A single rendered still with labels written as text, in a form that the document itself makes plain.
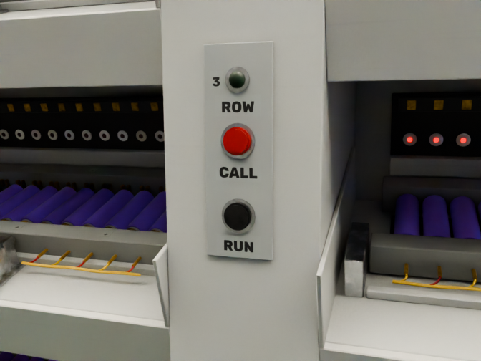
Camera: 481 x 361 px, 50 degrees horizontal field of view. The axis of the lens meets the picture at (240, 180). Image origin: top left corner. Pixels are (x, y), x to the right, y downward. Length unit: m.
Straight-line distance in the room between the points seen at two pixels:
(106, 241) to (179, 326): 0.10
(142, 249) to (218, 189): 0.11
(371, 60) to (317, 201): 0.08
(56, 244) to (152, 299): 0.10
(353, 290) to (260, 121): 0.13
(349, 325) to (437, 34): 0.17
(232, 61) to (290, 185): 0.08
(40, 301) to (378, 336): 0.23
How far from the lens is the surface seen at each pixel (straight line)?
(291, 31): 0.29
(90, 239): 0.41
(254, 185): 0.29
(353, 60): 0.29
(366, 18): 0.29
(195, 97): 0.30
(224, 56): 0.29
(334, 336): 0.32
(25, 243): 0.45
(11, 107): 0.59
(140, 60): 0.33
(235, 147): 0.29
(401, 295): 0.35
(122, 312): 0.36
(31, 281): 0.42
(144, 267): 0.39
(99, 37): 0.34
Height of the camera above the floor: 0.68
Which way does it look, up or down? 8 degrees down
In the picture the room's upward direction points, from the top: straight up
